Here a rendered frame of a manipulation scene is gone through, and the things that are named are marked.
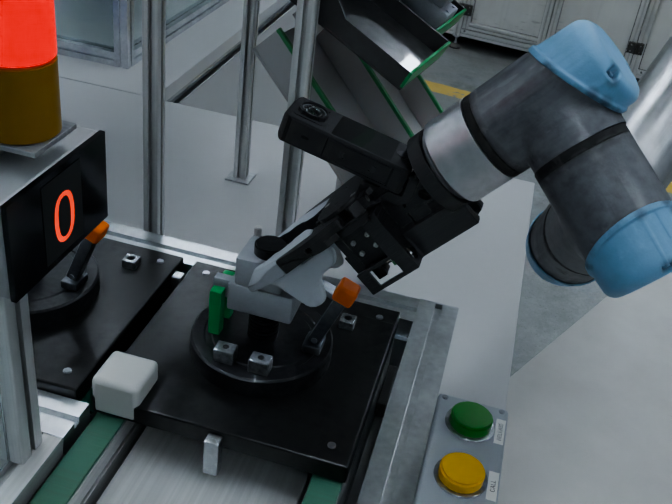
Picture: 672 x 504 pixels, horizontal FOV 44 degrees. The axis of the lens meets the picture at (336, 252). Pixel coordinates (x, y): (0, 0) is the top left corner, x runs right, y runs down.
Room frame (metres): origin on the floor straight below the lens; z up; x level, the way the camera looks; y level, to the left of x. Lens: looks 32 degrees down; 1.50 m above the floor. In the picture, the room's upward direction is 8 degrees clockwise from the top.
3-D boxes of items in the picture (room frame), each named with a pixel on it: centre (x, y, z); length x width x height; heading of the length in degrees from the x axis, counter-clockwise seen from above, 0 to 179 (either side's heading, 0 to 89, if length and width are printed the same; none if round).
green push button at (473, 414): (0.59, -0.15, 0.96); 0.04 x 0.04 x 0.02
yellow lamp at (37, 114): (0.47, 0.21, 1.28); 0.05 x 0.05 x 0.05
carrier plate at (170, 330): (0.64, 0.06, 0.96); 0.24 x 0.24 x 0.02; 80
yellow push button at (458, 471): (0.52, -0.14, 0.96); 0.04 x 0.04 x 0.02
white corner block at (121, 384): (0.56, 0.17, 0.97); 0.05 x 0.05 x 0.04; 80
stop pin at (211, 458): (0.52, 0.08, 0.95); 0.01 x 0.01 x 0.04; 80
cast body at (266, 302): (0.64, 0.07, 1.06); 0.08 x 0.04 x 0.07; 79
